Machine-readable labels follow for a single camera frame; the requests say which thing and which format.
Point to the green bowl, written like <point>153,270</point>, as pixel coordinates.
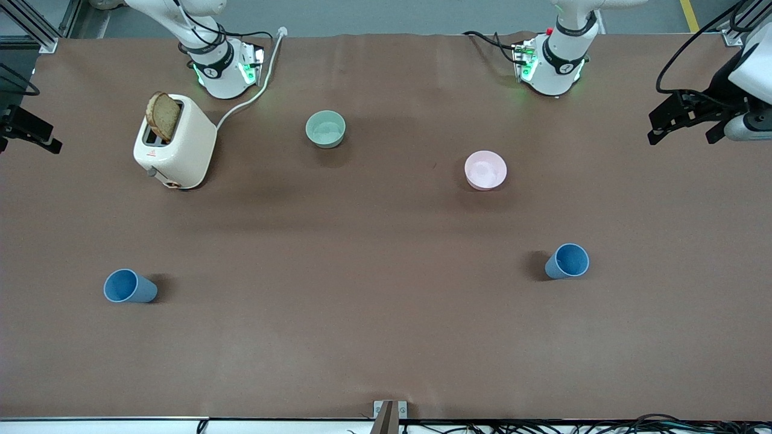
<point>325,129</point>

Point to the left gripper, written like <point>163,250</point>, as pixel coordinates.
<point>721,91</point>

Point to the pink bowl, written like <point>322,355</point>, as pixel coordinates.
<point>485,170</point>

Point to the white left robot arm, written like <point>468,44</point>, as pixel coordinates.
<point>558,66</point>

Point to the brown table cover sheet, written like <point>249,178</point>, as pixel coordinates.
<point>386,313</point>

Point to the cream white toaster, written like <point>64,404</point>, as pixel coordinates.
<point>184,154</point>

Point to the aluminium frame profile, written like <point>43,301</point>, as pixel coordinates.
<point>739,33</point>
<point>36,27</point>

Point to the brown bread slice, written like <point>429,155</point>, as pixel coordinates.
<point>163,116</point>

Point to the metal connector plate green lights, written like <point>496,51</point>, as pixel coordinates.
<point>250,63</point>

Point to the metal bracket with brown post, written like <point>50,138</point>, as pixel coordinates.
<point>389,416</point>

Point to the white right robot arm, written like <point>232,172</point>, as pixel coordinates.
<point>211,72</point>

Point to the blue plastic cup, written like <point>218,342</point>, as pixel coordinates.
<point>567,261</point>
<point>129,287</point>

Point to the white table edge rail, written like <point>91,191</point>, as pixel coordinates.
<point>102,425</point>

